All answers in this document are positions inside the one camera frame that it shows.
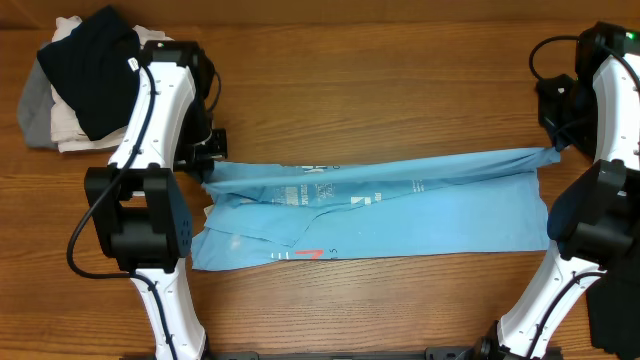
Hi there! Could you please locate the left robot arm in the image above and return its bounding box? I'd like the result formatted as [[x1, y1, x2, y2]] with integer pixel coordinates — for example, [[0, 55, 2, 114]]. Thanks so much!
[[77, 41, 228, 359]]

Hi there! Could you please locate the light blue t-shirt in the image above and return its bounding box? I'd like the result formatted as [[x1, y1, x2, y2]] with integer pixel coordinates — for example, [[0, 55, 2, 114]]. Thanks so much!
[[192, 148, 561, 271]]

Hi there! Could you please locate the folded grey garment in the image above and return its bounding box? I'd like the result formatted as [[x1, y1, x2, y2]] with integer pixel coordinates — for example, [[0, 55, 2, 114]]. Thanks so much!
[[17, 59, 57, 150]]

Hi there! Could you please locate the folded beige shirt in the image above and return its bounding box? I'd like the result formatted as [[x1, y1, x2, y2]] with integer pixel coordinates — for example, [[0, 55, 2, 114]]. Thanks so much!
[[51, 16, 173, 153]]

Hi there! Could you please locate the black shirt on right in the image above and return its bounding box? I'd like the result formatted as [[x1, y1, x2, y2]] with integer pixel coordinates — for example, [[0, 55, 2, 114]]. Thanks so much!
[[587, 273, 639, 360]]

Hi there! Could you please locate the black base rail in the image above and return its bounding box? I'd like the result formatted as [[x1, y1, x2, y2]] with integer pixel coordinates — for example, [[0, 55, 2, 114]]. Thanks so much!
[[203, 347, 480, 360]]

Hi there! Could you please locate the folded black shirt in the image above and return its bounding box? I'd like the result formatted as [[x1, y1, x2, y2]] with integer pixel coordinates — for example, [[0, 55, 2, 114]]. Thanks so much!
[[37, 6, 140, 141]]

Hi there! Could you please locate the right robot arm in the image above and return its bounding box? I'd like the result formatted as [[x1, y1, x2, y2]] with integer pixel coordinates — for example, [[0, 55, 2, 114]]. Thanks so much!
[[459, 22, 639, 359]]

